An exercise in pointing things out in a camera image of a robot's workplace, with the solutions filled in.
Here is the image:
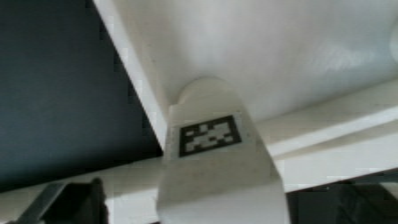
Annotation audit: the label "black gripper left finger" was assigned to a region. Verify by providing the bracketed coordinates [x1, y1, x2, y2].
[14, 178, 108, 224]

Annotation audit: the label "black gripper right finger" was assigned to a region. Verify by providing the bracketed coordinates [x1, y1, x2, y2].
[287, 182, 398, 224]

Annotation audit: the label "white table leg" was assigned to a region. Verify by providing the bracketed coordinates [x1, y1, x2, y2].
[156, 77, 289, 224]

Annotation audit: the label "white square tabletop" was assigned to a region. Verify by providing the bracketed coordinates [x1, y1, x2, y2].
[94, 0, 398, 154]

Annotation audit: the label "white U-shaped obstacle fence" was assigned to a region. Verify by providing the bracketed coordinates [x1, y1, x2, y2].
[0, 133, 398, 224]

